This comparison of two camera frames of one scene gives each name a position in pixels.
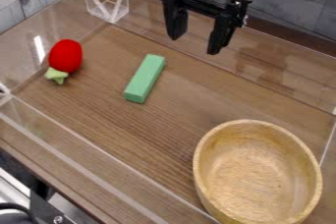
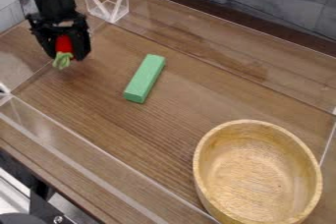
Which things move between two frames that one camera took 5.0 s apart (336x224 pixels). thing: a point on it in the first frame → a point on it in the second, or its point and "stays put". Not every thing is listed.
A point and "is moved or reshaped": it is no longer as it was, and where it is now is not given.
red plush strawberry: [64, 58] is moved or reshaped
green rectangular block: [144, 78] stays put
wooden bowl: [256, 174] stays put
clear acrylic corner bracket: [107, 10] stays put
